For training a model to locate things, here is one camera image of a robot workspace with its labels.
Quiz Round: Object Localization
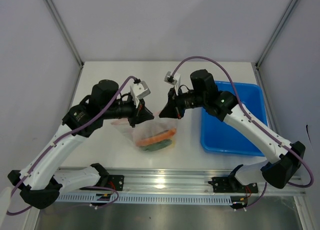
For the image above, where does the yellow lemon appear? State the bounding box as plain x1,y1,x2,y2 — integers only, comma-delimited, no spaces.
170,140,176,148

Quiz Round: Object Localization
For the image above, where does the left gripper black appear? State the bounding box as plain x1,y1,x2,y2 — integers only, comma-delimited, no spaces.
101,96,154,128

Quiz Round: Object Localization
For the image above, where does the aluminium rail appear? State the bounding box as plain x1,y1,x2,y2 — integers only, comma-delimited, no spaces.
54,168,306,196

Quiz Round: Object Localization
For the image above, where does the clear pink zip top bag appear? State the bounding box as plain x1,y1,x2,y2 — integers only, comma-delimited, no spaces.
111,112,178,152

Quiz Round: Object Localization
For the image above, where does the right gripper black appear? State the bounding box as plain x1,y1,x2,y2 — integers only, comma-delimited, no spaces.
159,86,207,119

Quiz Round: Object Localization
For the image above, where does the purple cable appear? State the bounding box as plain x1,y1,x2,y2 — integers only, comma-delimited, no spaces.
6,76,141,216
172,56,315,189

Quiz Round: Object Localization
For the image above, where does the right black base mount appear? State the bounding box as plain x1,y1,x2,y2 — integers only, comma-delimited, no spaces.
207,176,259,193

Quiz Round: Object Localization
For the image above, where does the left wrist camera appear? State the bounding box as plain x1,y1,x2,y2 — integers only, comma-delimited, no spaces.
130,79,151,108

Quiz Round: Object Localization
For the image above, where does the aluminium frame post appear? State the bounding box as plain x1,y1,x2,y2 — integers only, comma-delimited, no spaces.
43,0,84,67
255,0,301,70

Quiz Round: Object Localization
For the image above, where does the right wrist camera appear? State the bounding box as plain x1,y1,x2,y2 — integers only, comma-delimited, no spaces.
164,71,181,94

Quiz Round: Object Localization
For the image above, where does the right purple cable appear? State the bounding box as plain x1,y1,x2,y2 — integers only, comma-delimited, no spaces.
172,56,315,189

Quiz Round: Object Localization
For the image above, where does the right aluminium frame post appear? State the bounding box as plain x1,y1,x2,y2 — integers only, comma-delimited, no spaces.
255,0,301,70

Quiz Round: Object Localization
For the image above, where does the left aluminium frame post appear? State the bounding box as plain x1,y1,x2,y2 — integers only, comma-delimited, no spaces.
43,0,84,67

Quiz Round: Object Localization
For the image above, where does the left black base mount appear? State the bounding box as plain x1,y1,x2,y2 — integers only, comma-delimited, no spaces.
96,175,125,191

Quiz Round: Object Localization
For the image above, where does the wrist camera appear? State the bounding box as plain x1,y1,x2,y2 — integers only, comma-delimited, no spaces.
130,79,151,108
164,71,181,94

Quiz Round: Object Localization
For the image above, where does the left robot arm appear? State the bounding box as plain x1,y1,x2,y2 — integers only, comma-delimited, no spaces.
8,78,154,209

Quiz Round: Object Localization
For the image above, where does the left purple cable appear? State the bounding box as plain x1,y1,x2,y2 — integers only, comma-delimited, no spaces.
6,76,141,216

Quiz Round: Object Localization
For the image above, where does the blue plastic tray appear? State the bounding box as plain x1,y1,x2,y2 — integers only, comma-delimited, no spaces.
200,83,267,157

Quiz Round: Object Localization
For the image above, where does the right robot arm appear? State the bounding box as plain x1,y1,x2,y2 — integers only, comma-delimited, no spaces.
159,69,306,192

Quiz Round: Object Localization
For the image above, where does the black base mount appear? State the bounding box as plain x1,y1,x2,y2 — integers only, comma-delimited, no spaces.
207,176,259,193
96,175,125,191

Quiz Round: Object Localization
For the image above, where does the green cucumber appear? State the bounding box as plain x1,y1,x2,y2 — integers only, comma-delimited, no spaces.
140,139,173,152

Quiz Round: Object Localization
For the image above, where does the white slotted cable duct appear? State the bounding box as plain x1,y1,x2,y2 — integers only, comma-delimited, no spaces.
57,192,233,205

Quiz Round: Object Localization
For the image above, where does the red orange steak slice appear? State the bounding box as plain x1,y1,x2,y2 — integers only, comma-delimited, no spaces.
135,128,177,147

